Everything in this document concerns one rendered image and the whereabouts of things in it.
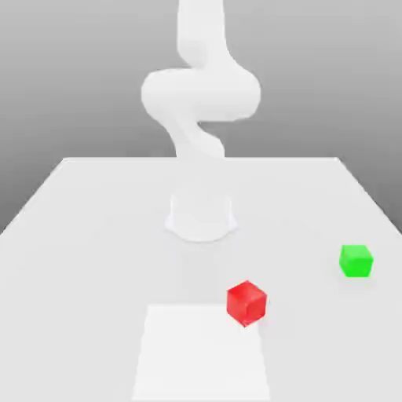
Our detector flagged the small red cube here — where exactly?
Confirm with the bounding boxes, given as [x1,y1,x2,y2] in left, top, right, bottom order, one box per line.
[225,280,269,328]

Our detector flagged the small green cube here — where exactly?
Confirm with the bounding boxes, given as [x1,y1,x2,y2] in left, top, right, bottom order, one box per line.
[338,243,375,279]

